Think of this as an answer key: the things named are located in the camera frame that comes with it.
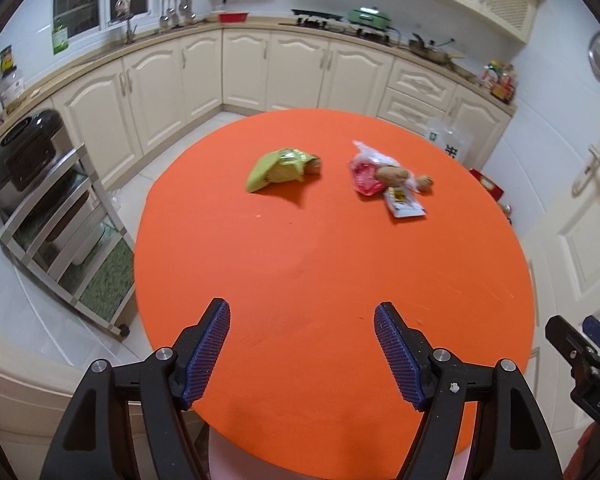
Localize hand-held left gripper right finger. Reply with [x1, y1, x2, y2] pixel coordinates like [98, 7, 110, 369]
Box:
[373, 301, 565, 480]

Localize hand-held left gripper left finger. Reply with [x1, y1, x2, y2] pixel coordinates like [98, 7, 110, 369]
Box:
[40, 298, 231, 480]

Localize person's right forearm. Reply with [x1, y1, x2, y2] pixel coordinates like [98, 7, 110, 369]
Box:
[562, 422, 600, 480]

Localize cream panel door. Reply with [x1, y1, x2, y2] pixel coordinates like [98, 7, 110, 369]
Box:
[517, 35, 600, 480]

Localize metal shelf rack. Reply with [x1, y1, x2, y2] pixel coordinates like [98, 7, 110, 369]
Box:
[0, 142, 138, 343]

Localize small white sachet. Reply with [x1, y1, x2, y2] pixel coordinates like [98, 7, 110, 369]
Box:
[384, 186, 427, 219]

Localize red gift box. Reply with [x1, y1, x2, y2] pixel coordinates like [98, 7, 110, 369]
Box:
[469, 167, 506, 203]

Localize clear pinkish plastic bag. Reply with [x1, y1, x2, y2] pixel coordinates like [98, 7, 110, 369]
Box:
[348, 141, 411, 197]

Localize lime green packet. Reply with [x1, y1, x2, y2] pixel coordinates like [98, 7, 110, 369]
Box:
[245, 147, 317, 193]

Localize white rice bag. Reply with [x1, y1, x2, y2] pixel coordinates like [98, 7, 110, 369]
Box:
[422, 119, 476, 166]

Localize condiment bottles group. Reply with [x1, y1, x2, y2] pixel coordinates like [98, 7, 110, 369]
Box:
[481, 61, 518, 103]

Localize black rice cooker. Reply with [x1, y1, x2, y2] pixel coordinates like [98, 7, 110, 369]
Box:
[0, 109, 73, 213]

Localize cream kitchen base cabinets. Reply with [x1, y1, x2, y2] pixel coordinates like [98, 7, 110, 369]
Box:
[47, 25, 518, 191]

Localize metal wok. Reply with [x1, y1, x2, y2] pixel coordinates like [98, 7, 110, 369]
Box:
[407, 34, 466, 63]

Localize white jar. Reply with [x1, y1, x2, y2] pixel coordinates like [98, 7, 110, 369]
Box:
[2, 72, 28, 106]

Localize green electric pot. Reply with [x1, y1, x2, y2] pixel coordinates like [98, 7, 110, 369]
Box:
[348, 6, 400, 28]

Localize black gas stove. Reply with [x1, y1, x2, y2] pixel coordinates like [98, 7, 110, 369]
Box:
[279, 8, 396, 43]

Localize green label pouch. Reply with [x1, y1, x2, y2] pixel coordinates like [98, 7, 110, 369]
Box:
[51, 17, 71, 56]

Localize hanging metal utensils rack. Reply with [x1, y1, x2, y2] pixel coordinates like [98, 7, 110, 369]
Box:
[158, 0, 206, 28]

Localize cream door handle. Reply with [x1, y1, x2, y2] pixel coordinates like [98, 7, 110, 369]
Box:
[571, 135, 600, 198]

